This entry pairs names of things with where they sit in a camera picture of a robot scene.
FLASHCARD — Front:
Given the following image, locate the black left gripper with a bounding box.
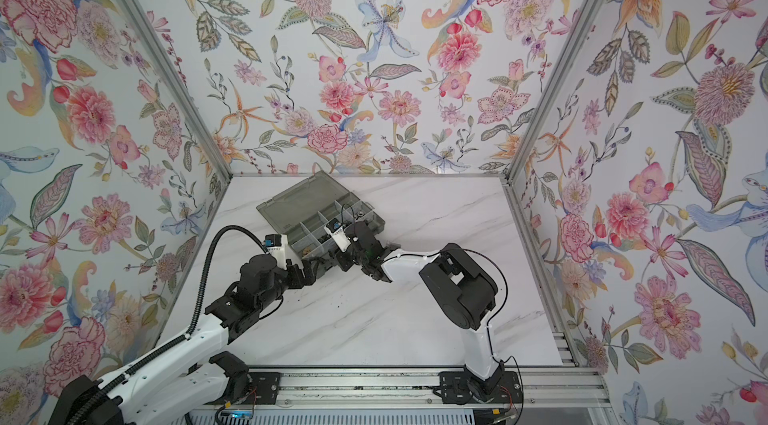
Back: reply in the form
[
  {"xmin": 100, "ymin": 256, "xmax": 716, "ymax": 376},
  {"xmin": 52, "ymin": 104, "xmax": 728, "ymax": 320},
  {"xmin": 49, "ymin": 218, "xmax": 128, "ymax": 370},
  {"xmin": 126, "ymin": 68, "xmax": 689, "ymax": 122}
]
[{"xmin": 256, "ymin": 254, "xmax": 322, "ymax": 313}]

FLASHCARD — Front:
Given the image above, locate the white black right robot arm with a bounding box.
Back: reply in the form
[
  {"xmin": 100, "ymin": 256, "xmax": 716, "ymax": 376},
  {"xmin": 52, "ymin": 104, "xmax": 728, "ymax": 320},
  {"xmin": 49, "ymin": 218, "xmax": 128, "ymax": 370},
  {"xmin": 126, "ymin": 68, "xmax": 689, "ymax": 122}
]
[{"xmin": 324, "ymin": 219, "xmax": 504, "ymax": 390}]

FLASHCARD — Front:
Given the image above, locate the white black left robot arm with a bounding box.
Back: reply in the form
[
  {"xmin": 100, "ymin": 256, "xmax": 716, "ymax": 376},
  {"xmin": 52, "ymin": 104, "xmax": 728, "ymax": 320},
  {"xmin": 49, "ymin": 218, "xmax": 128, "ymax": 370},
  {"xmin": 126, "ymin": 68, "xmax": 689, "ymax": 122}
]
[{"xmin": 50, "ymin": 254, "xmax": 316, "ymax": 424}]

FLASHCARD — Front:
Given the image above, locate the grey plastic organizer box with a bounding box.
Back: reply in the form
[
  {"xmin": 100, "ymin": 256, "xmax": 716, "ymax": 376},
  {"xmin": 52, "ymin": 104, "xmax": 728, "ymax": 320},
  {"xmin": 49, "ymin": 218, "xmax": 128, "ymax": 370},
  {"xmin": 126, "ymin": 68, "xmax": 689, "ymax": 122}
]
[{"xmin": 257, "ymin": 172, "xmax": 385, "ymax": 278}]

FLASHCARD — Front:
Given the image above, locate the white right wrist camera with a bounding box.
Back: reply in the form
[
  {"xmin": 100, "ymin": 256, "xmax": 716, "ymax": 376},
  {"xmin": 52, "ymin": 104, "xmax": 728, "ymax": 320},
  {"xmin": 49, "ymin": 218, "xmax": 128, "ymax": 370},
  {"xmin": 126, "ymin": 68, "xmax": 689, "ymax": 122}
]
[{"xmin": 324, "ymin": 218, "xmax": 351, "ymax": 253}]

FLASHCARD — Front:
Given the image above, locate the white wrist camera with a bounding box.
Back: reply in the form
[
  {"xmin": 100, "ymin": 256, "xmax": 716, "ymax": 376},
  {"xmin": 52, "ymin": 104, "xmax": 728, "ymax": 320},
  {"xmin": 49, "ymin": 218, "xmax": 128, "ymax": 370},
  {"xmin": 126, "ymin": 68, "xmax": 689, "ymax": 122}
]
[
  {"xmin": 324, "ymin": 218, "xmax": 351, "ymax": 253},
  {"xmin": 263, "ymin": 234, "xmax": 301, "ymax": 270}
]

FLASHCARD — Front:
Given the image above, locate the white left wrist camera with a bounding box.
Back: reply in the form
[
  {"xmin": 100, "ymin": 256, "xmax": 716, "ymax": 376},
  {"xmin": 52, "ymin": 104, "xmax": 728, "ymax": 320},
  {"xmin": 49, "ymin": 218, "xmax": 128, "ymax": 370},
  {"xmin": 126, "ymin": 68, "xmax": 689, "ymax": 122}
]
[{"xmin": 263, "ymin": 234, "xmax": 301, "ymax": 270}]

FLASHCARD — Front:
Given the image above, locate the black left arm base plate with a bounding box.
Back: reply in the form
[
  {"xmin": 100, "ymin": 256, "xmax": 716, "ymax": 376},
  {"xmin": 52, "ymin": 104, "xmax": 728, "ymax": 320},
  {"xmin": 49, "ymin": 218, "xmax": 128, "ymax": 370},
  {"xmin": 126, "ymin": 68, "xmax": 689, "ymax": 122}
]
[{"xmin": 242, "ymin": 372, "xmax": 282, "ymax": 406}]

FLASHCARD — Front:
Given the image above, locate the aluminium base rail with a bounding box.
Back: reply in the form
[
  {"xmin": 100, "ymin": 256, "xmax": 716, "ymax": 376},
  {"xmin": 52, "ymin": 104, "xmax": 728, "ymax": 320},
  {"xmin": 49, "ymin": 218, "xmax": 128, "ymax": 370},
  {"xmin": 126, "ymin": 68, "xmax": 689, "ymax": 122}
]
[{"xmin": 119, "ymin": 364, "xmax": 610, "ymax": 411}]

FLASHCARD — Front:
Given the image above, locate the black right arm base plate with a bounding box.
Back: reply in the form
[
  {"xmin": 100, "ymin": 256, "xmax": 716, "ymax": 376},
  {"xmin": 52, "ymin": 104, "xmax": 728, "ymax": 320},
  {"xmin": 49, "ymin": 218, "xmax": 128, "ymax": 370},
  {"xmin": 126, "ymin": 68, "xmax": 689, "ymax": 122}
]
[{"xmin": 437, "ymin": 367, "xmax": 523, "ymax": 405}]

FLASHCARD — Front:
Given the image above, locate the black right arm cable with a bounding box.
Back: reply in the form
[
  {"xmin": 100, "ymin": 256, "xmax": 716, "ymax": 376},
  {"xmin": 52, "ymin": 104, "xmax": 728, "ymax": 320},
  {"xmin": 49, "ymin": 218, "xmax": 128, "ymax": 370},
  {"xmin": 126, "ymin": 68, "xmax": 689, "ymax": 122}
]
[{"xmin": 461, "ymin": 247, "xmax": 524, "ymax": 420}]

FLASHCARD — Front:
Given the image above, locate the aluminium corner frame post left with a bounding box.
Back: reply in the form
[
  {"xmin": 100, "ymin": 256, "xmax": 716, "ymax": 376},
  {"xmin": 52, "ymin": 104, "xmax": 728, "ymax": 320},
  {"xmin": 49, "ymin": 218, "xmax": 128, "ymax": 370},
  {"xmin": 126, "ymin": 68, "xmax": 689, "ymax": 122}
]
[{"xmin": 115, "ymin": 0, "xmax": 233, "ymax": 186}]

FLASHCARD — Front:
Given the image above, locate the aluminium corner frame post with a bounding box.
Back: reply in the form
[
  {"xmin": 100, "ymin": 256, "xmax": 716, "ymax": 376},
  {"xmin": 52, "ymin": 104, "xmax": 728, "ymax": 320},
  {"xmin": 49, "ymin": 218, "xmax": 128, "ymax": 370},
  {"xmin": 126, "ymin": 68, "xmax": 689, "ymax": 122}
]
[
  {"xmin": 505, "ymin": 0, "xmax": 605, "ymax": 186},
  {"xmin": 115, "ymin": 0, "xmax": 233, "ymax": 186}
]

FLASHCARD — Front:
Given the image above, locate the aluminium corner frame post right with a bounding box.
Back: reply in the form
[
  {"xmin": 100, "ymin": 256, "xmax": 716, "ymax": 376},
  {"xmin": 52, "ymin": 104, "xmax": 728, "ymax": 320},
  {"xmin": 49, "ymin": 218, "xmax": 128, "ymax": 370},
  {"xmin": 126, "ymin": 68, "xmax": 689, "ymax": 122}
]
[{"xmin": 505, "ymin": 0, "xmax": 605, "ymax": 186}]

